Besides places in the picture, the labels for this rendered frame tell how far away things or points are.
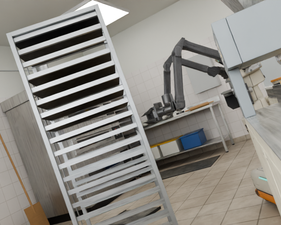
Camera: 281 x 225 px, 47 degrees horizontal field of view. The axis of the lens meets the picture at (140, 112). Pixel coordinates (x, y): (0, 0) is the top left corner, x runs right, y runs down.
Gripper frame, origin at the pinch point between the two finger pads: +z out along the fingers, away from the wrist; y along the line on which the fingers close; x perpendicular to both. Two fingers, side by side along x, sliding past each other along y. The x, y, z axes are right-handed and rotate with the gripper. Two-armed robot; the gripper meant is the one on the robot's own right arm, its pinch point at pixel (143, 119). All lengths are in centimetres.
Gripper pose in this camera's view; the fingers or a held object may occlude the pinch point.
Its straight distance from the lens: 259.5
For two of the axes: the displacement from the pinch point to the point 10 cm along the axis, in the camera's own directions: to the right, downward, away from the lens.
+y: 3.3, 9.4, -0.5
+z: -7.9, 2.5, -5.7
